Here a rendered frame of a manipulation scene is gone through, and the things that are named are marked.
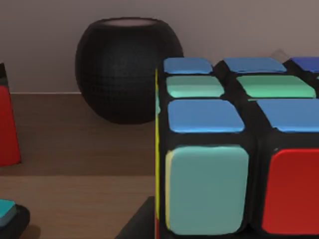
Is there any multicoloured puzzle cube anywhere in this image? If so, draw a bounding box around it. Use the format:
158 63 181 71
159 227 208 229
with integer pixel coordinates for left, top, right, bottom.
154 56 319 237

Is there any black and teal object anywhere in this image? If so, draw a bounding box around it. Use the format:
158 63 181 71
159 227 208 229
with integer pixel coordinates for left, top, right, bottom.
0 199 31 239

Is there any black round speaker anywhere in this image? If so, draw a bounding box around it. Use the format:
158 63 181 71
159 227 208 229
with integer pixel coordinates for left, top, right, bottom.
75 17 184 125

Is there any red and black block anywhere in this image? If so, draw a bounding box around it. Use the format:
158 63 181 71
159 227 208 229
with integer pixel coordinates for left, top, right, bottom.
0 62 22 168

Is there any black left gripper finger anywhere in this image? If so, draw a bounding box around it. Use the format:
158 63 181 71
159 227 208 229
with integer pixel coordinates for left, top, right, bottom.
114 196 156 239

